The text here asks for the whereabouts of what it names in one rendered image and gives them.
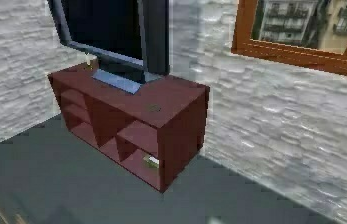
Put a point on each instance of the small white green object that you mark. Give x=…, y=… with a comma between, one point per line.
x=151, y=161

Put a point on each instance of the dark red television stand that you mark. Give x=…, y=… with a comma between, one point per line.
x=177, y=110

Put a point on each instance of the black flat television set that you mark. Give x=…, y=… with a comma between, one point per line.
x=114, y=30

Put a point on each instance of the brown framed window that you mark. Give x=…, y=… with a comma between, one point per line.
x=301, y=30

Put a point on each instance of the small yellow object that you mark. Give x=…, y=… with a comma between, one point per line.
x=90, y=63

